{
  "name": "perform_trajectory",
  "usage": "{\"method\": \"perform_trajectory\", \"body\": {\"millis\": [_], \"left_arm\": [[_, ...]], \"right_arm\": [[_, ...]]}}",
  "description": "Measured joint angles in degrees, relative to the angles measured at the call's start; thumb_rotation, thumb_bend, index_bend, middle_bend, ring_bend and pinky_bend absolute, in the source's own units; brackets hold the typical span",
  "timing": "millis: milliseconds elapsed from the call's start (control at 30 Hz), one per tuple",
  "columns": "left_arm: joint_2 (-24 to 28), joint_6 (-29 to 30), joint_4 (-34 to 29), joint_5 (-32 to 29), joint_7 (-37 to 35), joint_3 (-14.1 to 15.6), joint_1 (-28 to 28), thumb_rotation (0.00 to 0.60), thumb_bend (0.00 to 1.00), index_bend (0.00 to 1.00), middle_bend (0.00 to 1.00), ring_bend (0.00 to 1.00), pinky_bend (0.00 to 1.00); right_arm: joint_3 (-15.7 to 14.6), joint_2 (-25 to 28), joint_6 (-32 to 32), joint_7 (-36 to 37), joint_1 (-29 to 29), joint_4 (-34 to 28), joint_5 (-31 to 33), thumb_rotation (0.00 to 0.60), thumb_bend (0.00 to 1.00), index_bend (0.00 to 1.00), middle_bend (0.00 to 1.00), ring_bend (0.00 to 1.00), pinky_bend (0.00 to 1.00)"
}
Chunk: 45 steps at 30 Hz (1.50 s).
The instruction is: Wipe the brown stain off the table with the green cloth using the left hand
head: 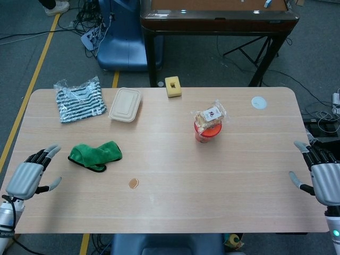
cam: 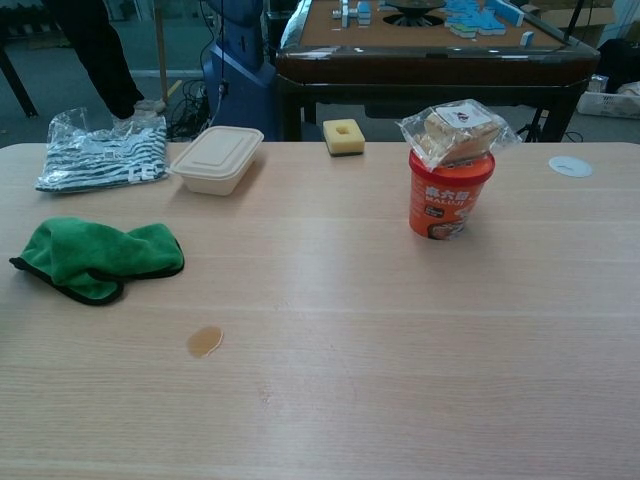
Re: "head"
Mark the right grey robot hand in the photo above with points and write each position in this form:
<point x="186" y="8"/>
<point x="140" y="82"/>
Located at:
<point x="325" y="183"/>

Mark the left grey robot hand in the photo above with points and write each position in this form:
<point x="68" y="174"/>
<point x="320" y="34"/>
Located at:
<point x="22" y="178"/>

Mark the green microfibre cloth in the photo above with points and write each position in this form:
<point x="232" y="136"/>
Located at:
<point x="93" y="155"/>

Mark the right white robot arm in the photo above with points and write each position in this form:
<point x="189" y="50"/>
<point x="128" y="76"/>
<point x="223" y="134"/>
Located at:
<point x="333" y="225"/>

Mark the striped bagged garment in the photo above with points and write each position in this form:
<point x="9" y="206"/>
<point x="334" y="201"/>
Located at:
<point x="79" y="102"/>

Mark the black floor box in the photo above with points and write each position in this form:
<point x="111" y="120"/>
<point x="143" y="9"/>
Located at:
<point x="322" y="128"/>

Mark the white power strip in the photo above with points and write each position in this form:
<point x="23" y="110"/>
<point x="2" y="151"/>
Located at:
<point x="336" y="102"/>

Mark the brown sauce stain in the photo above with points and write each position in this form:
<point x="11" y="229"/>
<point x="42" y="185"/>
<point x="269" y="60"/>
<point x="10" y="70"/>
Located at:
<point x="133" y="183"/>

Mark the beige lidded food container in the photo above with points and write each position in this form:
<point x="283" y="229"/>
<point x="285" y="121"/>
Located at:
<point x="125" y="105"/>

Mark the orange instant noodle cup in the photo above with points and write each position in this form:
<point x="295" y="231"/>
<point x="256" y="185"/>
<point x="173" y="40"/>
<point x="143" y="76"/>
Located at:
<point x="208" y="135"/>

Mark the packaged biscuit snack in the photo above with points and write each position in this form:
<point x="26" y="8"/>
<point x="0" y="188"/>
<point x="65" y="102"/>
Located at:
<point x="211" y="115"/>

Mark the blue padded seat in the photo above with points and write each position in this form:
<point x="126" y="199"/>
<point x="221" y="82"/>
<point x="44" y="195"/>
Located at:
<point x="164" y="244"/>

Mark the white floor disc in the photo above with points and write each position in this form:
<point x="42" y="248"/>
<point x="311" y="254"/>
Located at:
<point x="160" y="84"/>

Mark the white sneaker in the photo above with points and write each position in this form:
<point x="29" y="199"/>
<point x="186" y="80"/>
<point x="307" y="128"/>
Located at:
<point x="57" y="8"/>

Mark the yellow sponge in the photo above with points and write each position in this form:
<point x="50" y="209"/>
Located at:
<point x="173" y="89"/>

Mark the black trouser leg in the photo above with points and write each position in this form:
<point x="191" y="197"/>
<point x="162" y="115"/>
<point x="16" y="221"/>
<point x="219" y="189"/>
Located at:
<point x="47" y="3"/>

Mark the dark wooden mahjong table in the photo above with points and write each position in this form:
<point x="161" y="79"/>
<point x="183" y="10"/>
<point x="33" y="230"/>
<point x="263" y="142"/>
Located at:
<point x="217" y="24"/>

